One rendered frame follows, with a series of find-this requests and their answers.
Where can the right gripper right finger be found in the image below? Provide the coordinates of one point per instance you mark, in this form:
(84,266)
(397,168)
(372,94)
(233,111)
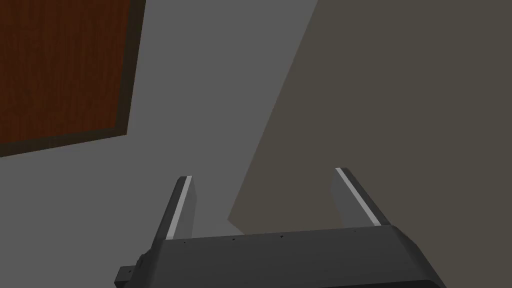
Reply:
(357,204)

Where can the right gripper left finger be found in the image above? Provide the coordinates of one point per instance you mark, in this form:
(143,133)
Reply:
(180,212)

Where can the brown wooden door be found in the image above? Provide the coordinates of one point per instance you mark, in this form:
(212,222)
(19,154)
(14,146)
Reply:
(60,68)

